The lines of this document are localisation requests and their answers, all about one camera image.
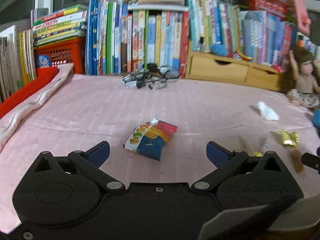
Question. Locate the wooden drawer organizer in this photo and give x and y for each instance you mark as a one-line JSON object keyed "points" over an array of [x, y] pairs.
{"points": [[209, 67]]}

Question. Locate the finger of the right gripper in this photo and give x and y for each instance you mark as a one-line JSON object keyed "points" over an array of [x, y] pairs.
{"points": [[311, 161]]}

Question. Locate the brown haired doll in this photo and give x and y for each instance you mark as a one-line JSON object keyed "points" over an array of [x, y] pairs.
{"points": [[306, 89]]}

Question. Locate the stack of flat books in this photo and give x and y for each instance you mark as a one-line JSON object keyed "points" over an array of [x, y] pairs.
{"points": [[65, 23]]}

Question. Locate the pink box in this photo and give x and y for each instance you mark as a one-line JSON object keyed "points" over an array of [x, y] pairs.
{"points": [[297, 10]]}

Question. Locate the blue Doraemon plush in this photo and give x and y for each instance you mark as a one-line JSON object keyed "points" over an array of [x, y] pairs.
{"points": [[316, 119]]}

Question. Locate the white crumpled tissue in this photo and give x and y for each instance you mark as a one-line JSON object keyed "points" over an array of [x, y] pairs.
{"points": [[266, 112]]}

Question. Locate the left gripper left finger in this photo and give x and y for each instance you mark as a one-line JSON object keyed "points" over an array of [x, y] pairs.
{"points": [[88, 163]]}

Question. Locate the miniature bicycle model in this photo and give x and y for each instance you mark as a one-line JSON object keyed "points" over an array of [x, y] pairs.
{"points": [[154, 77]]}

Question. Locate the colourful small snack packet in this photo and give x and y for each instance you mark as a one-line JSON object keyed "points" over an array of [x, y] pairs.
{"points": [[149, 138]]}

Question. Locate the gold foil wrapper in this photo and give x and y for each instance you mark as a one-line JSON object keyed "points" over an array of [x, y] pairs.
{"points": [[290, 139]]}

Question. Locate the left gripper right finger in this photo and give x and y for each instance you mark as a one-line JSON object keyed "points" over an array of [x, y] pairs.
{"points": [[227, 163]]}

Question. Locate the blue yarn ball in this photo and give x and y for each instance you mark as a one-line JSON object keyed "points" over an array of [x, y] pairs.
{"points": [[219, 50]]}

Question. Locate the upper red basket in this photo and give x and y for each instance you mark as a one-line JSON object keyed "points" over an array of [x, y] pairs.
{"points": [[274, 7]]}

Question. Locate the red plastic basket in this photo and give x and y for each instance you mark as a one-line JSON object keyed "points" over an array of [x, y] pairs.
{"points": [[71, 50]]}

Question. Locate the row of upright books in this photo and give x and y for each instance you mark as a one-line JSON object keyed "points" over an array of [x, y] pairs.
{"points": [[125, 35]]}

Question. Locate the brown peel piece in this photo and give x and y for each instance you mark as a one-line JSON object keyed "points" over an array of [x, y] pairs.
{"points": [[296, 158]]}

